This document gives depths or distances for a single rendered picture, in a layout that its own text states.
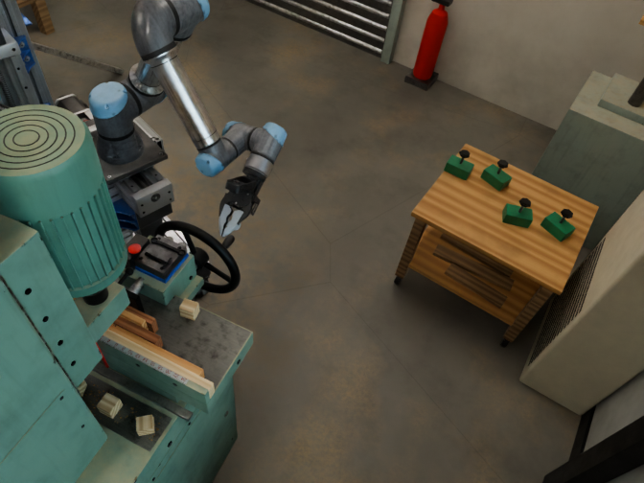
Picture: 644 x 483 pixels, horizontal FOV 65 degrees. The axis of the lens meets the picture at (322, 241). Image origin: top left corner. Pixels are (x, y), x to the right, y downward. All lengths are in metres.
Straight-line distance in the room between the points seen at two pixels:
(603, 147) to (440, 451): 1.60
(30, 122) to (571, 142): 2.40
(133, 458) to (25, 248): 0.63
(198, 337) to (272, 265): 1.27
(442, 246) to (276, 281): 0.82
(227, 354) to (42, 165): 0.65
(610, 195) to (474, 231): 0.96
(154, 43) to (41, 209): 0.68
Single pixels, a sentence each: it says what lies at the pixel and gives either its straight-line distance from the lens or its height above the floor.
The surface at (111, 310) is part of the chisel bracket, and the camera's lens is 1.20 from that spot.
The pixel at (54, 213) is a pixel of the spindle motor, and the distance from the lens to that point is 0.87.
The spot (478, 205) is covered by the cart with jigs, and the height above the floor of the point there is 0.53.
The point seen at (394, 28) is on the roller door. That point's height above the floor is 0.28.
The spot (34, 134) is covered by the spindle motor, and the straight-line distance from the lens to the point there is 0.89.
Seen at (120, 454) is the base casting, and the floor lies 0.80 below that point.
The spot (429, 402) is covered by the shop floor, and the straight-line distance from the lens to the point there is 2.30.
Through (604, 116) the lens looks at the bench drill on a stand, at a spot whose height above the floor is 0.70.
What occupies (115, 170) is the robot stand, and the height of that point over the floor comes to 0.82.
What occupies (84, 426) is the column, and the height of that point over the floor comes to 0.95.
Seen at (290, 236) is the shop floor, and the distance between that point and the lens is 2.64.
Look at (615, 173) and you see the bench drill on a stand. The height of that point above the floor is 0.49.
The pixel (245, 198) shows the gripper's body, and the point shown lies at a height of 0.97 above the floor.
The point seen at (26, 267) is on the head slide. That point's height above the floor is 1.38.
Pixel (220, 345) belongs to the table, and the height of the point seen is 0.90.
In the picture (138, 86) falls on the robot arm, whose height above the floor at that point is 1.05.
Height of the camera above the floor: 2.04
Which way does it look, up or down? 51 degrees down
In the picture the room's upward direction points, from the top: 9 degrees clockwise
